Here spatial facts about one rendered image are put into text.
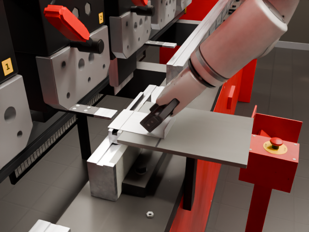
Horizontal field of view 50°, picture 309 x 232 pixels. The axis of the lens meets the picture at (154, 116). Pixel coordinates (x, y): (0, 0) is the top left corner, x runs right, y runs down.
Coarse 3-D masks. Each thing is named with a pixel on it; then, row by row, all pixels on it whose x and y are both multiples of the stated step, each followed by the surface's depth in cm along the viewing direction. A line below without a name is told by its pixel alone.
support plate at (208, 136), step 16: (144, 112) 78; (192, 112) 78; (208, 112) 78; (176, 128) 72; (192, 128) 72; (208, 128) 72; (224, 128) 72; (240, 128) 72; (128, 144) 68; (144, 144) 67; (160, 144) 67; (176, 144) 67; (192, 144) 67; (208, 144) 67; (224, 144) 67; (240, 144) 67; (208, 160) 64; (224, 160) 62; (240, 160) 62
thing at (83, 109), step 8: (80, 104) 80; (32, 112) 76; (40, 112) 76; (48, 112) 77; (56, 112) 81; (72, 112) 78; (80, 112) 77; (88, 112) 77; (96, 112) 77; (104, 112) 77; (112, 112) 77; (32, 120) 78; (40, 120) 77
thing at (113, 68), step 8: (112, 64) 65; (120, 64) 66; (128, 64) 70; (136, 64) 74; (112, 72) 66; (120, 72) 67; (128, 72) 71; (112, 80) 67; (120, 80) 67; (128, 80) 74; (120, 88) 70
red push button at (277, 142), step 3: (273, 138) 103; (276, 138) 103; (279, 138) 103; (270, 141) 102; (273, 141) 101; (276, 141) 101; (279, 141) 101; (282, 141) 102; (273, 144) 101; (276, 144) 101; (279, 144) 101; (282, 144) 101; (273, 147) 103; (276, 147) 102
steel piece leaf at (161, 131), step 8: (136, 112) 78; (128, 120) 75; (136, 120) 75; (168, 120) 75; (120, 128) 72; (128, 128) 72; (136, 128) 72; (144, 128) 72; (160, 128) 72; (168, 128) 70; (152, 136) 69; (160, 136) 69
